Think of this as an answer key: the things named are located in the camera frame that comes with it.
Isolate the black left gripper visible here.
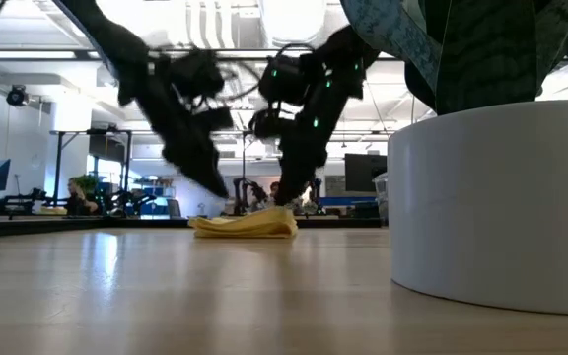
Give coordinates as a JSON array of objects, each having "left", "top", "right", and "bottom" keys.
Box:
[{"left": 138, "top": 83, "right": 230, "bottom": 198}]

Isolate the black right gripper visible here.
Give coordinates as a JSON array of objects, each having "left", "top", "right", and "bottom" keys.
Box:
[{"left": 273, "top": 93, "right": 359, "bottom": 206}]

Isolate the yellow microfiber towel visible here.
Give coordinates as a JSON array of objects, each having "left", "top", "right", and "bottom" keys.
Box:
[{"left": 188, "top": 205, "right": 299, "bottom": 241}]

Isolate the snake plant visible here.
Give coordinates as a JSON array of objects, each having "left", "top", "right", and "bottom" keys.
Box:
[{"left": 340, "top": 0, "right": 568, "bottom": 317}]

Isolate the person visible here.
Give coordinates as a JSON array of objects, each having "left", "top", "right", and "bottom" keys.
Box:
[
  {"left": 65, "top": 177, "right": 99, "bottom": 217},
  {"left": 266, "top": 180, "right": 283, "bottom": 204}
]

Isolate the black background monitor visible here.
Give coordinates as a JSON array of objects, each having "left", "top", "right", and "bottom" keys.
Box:
[{"left": 344, "top": 153, "right": 389, "bottom": 193}]

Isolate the clear plastic bin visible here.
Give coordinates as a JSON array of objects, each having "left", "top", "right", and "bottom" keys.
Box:
[{"left": 372, "top": 172, "right": 391, "bottom": 223}]

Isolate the small green background plant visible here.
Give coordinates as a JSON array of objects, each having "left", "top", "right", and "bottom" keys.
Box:
[{"left": 73, "top": 173, "right": 99, "bottom": 196}]

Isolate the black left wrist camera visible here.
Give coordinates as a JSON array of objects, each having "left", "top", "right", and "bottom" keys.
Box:
[{"left": 197, "top": 106, "right": 236, "bottom": 133}]

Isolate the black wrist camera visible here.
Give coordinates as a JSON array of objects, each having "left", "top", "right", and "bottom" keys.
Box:
[
  {"left": 248, "top": 107, "right": 288, "bottom": 140},
  {"left": 197, "top": 106, "right": 236, "bottom": 133}
]

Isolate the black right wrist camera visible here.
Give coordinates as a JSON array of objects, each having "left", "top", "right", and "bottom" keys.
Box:
[{"left": 248, "top": 107, "right": 288, "bottom": 140}]

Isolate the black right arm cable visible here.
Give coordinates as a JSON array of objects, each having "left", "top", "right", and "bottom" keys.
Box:
[{"left": 214, "top": 42, "right": 315, "bottom": 103}]

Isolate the black background workstation frame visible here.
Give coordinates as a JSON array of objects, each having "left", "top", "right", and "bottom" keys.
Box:
[{"left": 49, "top": 128, "right": 132, "bottom": 218}]

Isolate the black aluminium table frame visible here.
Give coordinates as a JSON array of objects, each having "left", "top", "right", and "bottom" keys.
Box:
[{"left": 0, "top": 215, "right": 389, "bottom": 241}]

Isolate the black ceiling camera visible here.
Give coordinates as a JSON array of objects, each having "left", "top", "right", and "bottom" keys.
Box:
[{"left": 6, "top": 84, "right": 30, "bottom": 107}]

